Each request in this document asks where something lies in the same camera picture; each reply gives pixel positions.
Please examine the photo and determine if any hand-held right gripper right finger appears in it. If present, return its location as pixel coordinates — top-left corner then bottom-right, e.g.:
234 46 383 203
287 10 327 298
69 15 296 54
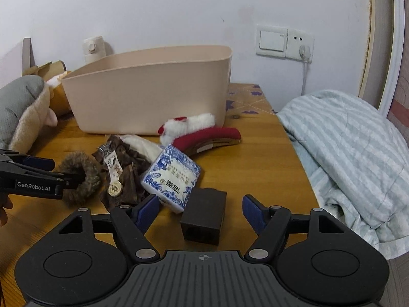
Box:
242 194 348 260

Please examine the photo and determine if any black small box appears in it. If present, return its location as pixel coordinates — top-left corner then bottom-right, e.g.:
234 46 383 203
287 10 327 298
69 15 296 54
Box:
180 187 228 244

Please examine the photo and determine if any pink plastic container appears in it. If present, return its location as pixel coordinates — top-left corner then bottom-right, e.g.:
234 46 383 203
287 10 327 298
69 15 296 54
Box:
60 45 233 136

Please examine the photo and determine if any grey beige plush cushion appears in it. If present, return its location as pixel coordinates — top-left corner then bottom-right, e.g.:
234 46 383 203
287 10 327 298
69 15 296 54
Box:
0 74 59 155

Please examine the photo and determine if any blue white tissue pack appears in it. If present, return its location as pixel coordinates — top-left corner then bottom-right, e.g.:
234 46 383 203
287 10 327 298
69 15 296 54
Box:
141 144 202 214

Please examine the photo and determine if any brown cloth bow with tag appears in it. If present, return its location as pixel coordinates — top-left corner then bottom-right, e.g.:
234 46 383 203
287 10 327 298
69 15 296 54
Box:
92 134 154 212

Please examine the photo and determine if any white plug with cable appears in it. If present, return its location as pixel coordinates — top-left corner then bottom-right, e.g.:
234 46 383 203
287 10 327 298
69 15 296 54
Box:
297 45 313 97

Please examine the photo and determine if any red white plush hair clip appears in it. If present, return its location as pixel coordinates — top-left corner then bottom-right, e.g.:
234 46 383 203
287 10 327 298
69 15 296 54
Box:
158 113 243 159

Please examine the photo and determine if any brown furry scrunchie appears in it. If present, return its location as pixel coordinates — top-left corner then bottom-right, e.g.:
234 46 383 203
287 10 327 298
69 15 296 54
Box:
58 152 103 205

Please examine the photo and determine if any wooden trim strip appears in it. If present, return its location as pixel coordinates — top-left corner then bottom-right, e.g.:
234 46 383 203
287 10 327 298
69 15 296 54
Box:
359 0 395 109

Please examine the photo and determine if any person's left hand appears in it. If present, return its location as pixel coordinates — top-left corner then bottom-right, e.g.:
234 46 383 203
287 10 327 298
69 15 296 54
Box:
0 194 14 228

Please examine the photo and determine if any pale panel board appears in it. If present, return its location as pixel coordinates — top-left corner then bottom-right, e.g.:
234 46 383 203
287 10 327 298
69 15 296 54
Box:
0 38 25 87

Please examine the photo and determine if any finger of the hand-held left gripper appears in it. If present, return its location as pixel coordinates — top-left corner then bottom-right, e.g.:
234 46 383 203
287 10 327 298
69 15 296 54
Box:
0 162 86 190
0 149 55 172

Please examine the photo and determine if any green striped blanket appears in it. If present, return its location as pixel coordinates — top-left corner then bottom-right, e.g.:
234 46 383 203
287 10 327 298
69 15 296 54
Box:
276 90 409 260

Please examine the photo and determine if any brown cardboard piece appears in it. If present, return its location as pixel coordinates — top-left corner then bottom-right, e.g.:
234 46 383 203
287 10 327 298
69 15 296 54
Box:
22 37 70 78

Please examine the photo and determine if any orange patterned table mat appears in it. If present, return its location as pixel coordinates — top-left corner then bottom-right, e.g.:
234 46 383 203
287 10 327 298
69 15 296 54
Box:
225 83 277 119

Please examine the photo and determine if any white cloth piece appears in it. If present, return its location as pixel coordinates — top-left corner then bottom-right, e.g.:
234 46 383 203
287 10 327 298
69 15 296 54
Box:
119 134 164 164

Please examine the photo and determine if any white thermos bottle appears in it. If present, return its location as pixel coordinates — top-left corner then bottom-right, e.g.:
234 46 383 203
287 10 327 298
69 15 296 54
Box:
82 36 106 65

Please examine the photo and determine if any white wall switch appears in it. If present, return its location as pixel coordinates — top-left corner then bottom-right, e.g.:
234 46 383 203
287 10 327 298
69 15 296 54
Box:
255 24 288 59

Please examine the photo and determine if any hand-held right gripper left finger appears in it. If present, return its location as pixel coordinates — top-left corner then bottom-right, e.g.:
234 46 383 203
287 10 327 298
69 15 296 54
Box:
58 194 162 260

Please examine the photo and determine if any white wall socket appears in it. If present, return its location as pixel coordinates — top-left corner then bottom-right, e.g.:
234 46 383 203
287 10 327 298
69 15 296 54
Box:
285 28 315 63

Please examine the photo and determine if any brown plush toy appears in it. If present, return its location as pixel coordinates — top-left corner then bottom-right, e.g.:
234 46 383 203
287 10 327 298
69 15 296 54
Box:
46 70 73 117

